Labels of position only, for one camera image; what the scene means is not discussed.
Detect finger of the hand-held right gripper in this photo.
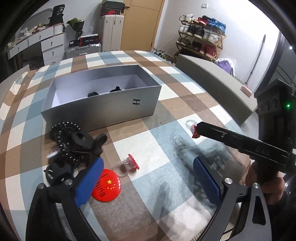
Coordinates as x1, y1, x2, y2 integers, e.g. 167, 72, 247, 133
196, 122, 292, 166

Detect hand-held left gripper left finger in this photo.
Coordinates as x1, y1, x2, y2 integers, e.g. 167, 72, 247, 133
24, 157, 104, 241

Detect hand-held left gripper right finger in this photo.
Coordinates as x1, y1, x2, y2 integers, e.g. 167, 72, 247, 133
193, 156, 272, 241

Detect red round badge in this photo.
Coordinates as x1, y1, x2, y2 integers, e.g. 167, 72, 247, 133
91, 169, 122, 202

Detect clear ring with red top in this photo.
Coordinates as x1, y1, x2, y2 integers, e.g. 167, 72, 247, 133
186, 119, 200, 139
114, 153, 140, 178

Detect grey storage box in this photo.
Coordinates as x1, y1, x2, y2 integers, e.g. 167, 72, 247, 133
41, 64, 162, 133

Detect person's right hand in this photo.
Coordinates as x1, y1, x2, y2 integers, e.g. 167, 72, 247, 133
245, 160, 285, 205

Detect pink pouch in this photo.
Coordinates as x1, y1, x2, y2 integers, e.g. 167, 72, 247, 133
240, 85, 253, 98

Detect plaid blanket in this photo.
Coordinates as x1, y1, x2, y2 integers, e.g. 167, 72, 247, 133
0, 50, 259, 241

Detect long grey pole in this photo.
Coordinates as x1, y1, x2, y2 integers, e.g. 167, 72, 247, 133
245, 34, 266, 85

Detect grey padded bench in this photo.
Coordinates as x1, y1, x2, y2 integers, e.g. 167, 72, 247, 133
176, 54, 258, 127

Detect purple bag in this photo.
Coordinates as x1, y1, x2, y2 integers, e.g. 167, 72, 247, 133
215, 58, 234, 75

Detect wooden shoe rack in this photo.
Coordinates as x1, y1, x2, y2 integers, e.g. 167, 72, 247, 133
176, 14, 226, 62

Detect heap of loose shoes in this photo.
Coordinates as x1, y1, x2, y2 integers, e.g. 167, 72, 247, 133
151, 47, 177, 66

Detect rows of shoes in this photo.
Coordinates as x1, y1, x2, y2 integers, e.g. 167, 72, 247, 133
176, 14, 226, 58

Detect silver suitcase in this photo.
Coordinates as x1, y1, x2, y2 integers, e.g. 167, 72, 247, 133
64, 43, 102, 60

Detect grey padded bed panel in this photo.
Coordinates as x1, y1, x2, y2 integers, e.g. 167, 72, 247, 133
0, 65, 31, 84

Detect black and red box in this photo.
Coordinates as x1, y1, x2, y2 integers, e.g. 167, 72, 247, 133
79, 34, 101, 46

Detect white desk with drawers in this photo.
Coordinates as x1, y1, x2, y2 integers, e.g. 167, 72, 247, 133
6, 23, 66, 66

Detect wooden door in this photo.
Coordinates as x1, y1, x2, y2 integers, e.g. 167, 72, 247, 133
120, 0, 166, 52

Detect white suitcase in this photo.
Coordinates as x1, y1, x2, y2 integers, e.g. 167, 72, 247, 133
101, 14, 125, 53

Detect wrapped flower bouquet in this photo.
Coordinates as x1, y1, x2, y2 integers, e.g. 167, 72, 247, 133
67, 18, 85, 40

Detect pile of desk clutter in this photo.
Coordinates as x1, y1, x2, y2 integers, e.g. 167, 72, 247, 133
8, 23, 50, 48

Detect black paper bag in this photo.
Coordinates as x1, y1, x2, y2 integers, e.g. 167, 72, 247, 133
48, 6, 65, 26

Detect arched mirror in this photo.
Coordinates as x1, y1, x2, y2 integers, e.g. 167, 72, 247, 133
22, 8, 54, 33

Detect dark shoe box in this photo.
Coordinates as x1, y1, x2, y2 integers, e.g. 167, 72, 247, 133
101, 0, 124, 8

